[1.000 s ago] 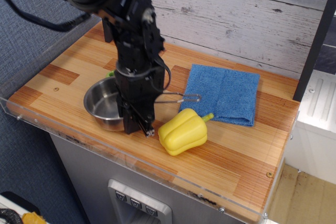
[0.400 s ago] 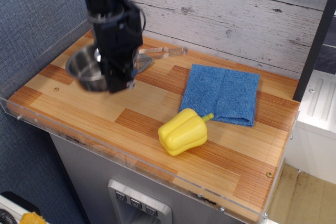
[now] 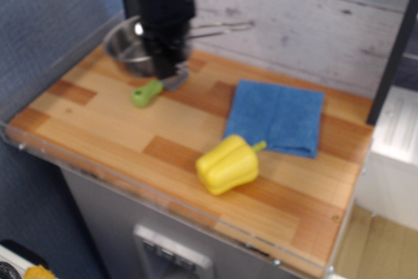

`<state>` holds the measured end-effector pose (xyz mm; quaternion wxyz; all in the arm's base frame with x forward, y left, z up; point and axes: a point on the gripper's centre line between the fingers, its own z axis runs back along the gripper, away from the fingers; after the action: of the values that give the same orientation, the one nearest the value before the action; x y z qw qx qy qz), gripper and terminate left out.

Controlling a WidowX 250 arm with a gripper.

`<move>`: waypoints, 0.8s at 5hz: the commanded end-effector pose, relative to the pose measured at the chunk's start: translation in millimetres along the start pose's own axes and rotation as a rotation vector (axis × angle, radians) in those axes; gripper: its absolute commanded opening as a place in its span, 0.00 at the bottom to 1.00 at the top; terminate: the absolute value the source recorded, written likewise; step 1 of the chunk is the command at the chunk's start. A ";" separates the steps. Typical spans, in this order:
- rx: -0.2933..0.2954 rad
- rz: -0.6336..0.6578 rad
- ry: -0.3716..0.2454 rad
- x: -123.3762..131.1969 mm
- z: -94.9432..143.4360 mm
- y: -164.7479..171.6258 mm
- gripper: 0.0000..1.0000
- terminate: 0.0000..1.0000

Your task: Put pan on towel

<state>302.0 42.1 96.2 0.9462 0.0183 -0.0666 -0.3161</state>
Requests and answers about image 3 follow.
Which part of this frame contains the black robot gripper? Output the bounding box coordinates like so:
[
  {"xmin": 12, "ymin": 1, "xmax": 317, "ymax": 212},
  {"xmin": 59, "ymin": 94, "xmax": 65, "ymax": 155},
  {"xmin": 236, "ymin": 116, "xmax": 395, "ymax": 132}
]
[{"xmin": 125, "ymin": 0, "xmax": 195, "ymax": 80}]

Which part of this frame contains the stainless steel pan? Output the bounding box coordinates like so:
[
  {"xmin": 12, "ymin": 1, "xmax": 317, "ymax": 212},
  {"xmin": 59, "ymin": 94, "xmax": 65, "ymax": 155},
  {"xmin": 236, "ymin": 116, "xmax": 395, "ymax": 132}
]
[{"xmin": 103, "ymin": 16, "xmax": 254, "ymax": 77}]

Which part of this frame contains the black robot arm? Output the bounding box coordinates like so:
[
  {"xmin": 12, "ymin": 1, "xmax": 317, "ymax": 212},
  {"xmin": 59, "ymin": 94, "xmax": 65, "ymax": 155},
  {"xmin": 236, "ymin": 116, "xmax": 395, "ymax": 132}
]
[{"xmin": 123, "ymin": 0, "xmax": 195, "ymax": 79}]

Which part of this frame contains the blue folded towel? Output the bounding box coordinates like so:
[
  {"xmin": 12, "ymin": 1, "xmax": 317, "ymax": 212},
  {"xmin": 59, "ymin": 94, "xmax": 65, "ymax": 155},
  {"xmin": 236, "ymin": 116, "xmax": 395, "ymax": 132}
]
[{"xmin": 223, "ymin": 80, "xmax": 325, "ymax": 158}]

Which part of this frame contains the yellow toy bell pepper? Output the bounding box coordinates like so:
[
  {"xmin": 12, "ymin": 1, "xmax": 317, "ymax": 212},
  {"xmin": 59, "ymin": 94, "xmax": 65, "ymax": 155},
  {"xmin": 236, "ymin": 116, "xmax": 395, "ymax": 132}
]
[{"xmin": 195, "ymin": 135, "xmax": 267, "ymax": 195}]

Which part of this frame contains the clear acrylic table guard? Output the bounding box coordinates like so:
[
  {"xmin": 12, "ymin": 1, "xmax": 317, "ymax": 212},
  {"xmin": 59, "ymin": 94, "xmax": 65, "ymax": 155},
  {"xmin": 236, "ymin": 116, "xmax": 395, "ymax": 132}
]
[{"xmin": 1, "ymin": 23, "xmax": 372, "ymax": 278}]

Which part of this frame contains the grey cabinet with dispenser panel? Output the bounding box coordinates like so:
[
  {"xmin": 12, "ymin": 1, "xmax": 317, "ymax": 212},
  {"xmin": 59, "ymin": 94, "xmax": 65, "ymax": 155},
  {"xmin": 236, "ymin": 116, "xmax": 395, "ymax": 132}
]
[{"xmin": 62, "ymin": 170, "xmax": 301, "ymax": 278}]

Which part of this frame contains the white toy sink counter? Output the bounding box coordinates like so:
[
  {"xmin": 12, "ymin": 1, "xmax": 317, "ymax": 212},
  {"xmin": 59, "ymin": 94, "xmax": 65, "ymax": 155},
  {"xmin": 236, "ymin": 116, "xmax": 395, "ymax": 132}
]
[{"xmin": 355, "ymin": 87, "xmax": 417, "ymax": 230}]

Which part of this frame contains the green handled grey spatula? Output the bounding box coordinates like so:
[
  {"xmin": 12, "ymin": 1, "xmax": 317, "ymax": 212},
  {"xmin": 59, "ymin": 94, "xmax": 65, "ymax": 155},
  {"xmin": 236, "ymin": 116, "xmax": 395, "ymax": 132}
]
[{"xmin": 130, "ymin": 71, "xmax": 189, "ymax": 108}]

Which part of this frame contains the black vertical post right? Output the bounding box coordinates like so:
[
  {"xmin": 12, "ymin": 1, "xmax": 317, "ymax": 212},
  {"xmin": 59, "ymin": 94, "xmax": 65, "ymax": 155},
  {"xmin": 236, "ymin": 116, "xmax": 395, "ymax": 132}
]
[{"xmin": 365, "ymin": 0, "xmax": 418, "ymax": 127}]

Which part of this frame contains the black corrugated cable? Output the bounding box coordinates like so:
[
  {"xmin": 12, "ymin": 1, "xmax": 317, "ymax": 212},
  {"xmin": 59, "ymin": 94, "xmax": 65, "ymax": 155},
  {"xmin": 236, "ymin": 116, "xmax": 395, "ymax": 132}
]
[{"xmin": 0, "ymin": 260, "xmax": 21, "ymax": 279}]

